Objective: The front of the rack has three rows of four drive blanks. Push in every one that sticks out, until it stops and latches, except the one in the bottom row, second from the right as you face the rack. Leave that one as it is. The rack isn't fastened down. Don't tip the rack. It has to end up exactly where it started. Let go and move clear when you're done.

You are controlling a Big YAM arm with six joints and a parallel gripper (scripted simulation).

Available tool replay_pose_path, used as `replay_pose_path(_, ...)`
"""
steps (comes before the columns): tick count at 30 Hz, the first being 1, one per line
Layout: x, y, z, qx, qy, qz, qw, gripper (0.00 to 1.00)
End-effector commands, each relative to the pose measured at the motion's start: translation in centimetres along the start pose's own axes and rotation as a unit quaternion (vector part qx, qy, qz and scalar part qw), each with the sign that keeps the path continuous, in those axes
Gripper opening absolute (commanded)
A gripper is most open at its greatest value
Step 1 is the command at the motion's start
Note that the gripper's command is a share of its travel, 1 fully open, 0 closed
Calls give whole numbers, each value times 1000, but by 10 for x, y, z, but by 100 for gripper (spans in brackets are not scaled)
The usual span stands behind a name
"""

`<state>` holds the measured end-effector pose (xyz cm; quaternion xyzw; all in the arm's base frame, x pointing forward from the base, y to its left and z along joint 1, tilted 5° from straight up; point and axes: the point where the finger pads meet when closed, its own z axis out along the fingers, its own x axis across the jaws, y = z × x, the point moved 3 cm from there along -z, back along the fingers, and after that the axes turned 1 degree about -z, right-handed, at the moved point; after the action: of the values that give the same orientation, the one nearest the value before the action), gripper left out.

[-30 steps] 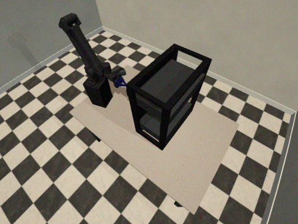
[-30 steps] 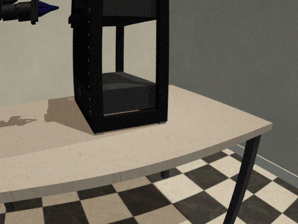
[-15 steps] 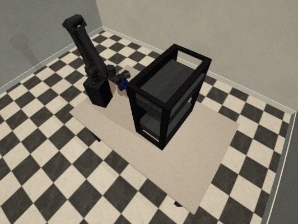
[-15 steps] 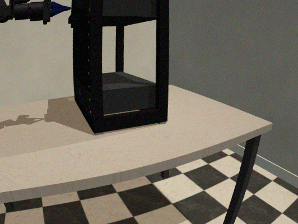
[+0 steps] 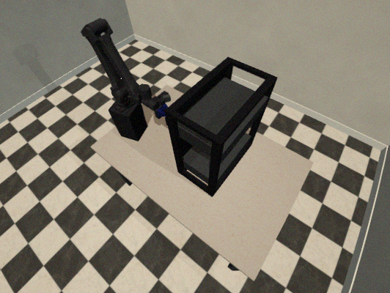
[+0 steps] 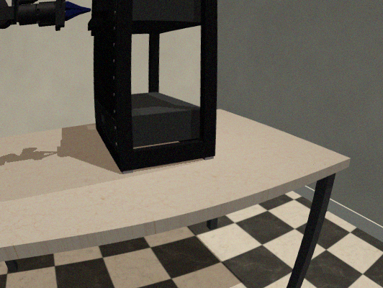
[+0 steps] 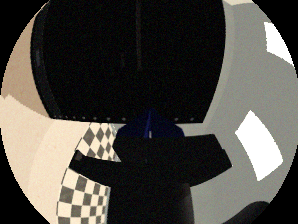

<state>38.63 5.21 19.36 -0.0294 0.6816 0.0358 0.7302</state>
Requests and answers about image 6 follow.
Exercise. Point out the black metal rack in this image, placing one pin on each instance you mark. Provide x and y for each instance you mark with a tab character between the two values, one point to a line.
151	118

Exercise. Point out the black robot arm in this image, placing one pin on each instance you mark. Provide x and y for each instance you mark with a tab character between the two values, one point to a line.
23	14

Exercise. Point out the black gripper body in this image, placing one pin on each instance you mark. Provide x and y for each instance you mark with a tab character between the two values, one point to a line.
52	12

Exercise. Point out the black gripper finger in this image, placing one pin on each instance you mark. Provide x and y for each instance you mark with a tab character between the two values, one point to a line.
73	13
72	6

